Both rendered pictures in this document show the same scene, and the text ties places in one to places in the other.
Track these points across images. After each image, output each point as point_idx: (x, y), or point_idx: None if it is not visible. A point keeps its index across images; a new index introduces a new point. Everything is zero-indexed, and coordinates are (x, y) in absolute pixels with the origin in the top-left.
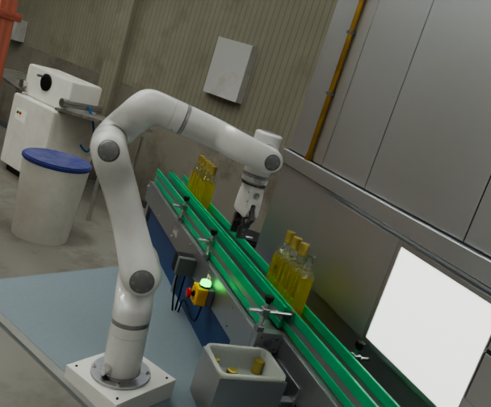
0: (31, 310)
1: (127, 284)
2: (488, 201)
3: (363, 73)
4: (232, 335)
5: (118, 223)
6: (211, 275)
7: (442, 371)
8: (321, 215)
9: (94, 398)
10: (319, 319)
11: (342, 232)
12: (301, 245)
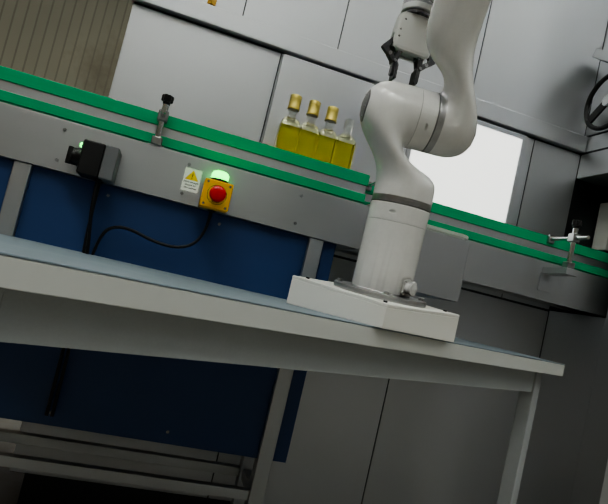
0: (139, 275)
1: (473, 136)
2: (484, 64)
3: None
4: (316, 230)
5: (476, 40)
6: (203, 167)
7: (488, 194)
8: (282, 79)
9: (433, 326)
10: None
11: (332, 97)
12: (336, 110)
